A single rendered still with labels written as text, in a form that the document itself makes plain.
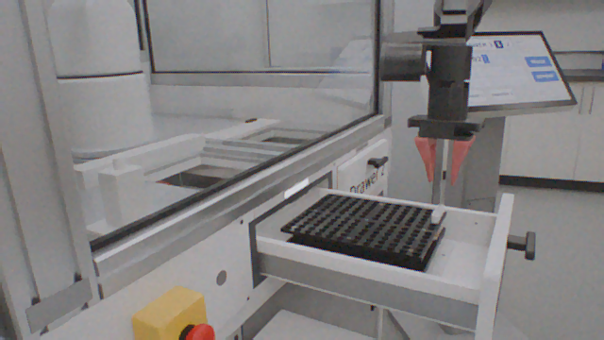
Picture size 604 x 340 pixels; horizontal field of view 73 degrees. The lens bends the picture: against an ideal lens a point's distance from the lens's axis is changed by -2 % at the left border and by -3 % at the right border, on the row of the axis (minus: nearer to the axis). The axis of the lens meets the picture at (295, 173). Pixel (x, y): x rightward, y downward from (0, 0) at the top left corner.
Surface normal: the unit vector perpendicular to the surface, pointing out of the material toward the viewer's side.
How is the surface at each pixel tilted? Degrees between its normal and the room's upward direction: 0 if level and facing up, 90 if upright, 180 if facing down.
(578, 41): 90
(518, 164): 90
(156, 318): 0
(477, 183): 90
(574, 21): 90
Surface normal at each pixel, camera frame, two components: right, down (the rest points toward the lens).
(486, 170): 0.22, 0.29
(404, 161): -0.37, 0.29
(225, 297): 0.87, 0.12
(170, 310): -0.04, -0.95
